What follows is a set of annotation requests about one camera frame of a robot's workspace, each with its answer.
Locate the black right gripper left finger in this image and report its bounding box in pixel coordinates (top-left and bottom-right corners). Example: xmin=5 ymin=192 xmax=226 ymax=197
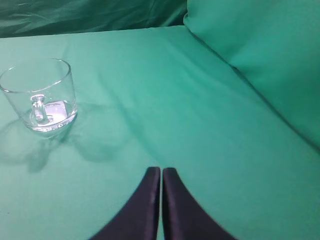
xmin=91 ymin=167 xmax=161 ymax=240

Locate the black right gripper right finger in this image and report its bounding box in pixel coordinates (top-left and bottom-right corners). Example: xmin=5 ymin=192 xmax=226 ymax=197
xmin=162 ymin=167 xmax=235 ymax=240

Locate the transparent glass cup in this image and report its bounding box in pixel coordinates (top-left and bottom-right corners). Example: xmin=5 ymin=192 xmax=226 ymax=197
xmin=0 ymin=58 xmax=77 ymax=138

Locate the green table cloth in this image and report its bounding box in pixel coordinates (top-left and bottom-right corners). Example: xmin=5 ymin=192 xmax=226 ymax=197
xmin=0 ymin=26 xmax=320 ymax=240

